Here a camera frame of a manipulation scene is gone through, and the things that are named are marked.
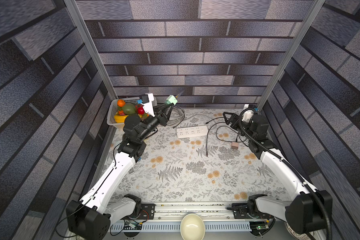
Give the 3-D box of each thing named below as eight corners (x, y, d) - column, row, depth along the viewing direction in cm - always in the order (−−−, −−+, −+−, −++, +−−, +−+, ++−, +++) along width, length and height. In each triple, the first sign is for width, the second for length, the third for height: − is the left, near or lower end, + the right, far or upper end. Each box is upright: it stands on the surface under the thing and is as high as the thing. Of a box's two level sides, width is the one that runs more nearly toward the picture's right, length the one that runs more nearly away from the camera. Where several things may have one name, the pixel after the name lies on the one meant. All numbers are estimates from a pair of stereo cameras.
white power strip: (177, 138, 104) (177, 136, 102) (176, 130, 109) (176, 128, 106) (208, 135, 106) (209, 133, 104) (206, 127, 110) (206, 125, 108)
